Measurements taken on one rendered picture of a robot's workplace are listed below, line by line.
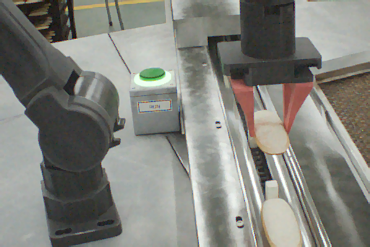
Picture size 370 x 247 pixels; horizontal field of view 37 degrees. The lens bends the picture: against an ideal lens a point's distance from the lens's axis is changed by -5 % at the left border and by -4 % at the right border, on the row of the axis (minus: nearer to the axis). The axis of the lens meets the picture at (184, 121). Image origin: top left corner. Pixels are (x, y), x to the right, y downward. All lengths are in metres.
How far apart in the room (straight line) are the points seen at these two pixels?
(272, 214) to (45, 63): 0.29
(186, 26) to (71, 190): 0.50
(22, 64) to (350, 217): 0.41
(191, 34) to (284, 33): 0.51
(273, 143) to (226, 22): 0.49
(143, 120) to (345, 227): 0.35
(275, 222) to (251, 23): 0.21
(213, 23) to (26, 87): 0.53
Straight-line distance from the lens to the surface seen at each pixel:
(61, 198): 0.67
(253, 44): 0.58
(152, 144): 0.85
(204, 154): 0.73
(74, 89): 0.63
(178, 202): 0.72
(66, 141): 0.61
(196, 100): 0.87
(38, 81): 0.61
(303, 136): 0.85
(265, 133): 0.63
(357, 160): 0.65
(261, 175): 0.73
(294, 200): 0.66
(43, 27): 3.01
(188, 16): 1.07
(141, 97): 0.85
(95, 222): 0.68
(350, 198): 0.72
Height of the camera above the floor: 1.24
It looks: 28 degrees down
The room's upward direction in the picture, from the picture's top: 5 degrees counter-clockwise
